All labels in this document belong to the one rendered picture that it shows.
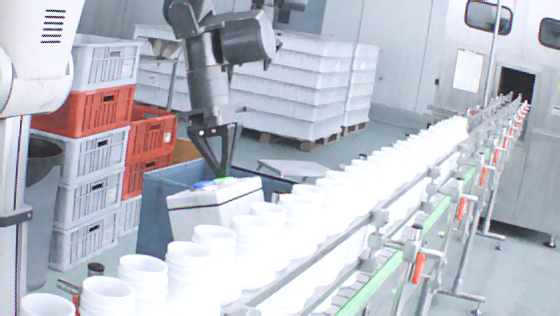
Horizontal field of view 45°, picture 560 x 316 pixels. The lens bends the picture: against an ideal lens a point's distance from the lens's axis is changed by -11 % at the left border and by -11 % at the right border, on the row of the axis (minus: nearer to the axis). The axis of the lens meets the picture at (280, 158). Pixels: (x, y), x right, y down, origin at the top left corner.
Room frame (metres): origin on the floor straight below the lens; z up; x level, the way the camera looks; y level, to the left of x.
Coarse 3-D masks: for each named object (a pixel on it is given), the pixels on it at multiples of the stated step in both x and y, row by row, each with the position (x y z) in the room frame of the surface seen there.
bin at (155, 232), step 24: (168, 168) 1.73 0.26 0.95; (192, 168) 1.86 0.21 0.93; (240, 168) 1.88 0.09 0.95; (144, 192) 1.63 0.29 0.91; (168, 192) 1.61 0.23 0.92; (264, 192) 1.86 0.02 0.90; (288, 192) 1.83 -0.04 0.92; (144, 216) 1.63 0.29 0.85; (168, 216) 1.61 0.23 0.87; (144, 240) 1.63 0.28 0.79; (168, 240) 1.60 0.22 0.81
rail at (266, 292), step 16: (480, 112) 3.03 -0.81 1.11; (480, 128) 2.37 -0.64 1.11; (448, 176) 1.74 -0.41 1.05; (400, 192) 1.14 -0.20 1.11; (384, 208) 1.05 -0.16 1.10; (416, 208) 1.34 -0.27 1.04; (400, 224) 1.21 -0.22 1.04; (336, 240) 0.82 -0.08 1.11; (320, 256) 0.77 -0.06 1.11; (288, 272) 0.68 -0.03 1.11; (352, 272) 0.93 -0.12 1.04; (272, 288) 0.64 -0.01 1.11; (336, 288) 0.87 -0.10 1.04; (256, 304) 0.61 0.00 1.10
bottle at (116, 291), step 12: (96, 276) 0.45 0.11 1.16; (84, 288) 0.42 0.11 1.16; (96, 288) 0.45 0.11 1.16; (108, 288) 0.45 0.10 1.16; (120, 288) 0.45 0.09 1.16; (132, 288) 0.44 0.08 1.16; (84, 300) 0.42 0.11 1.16; (96, 300) 0.42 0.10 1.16; (108, 300) 0.42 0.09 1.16; (120, 300) 0.42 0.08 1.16; (132, 300) 0.43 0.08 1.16; (84, 312) 0.42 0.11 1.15; (96, 312) 0.42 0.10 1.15; (108, 312) 0.42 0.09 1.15; (120, 312) 0.42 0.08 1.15; (132, 312) 0.44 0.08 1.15
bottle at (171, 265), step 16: (176, 256) 0.53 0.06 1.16; (192, 256) 0.56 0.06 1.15; (208, 256) 0.54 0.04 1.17; (176, 272) 0.53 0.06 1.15; (192, 272) 0.53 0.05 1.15; (208, 272) 0.54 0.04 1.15; (176, 288) 0.53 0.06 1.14; (192, 288) 0.53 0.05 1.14; (208, 288) 0.54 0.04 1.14; (176, 304) 0.52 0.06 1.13; (192, 304) 0.52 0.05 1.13; (208, 304) 0.53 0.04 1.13
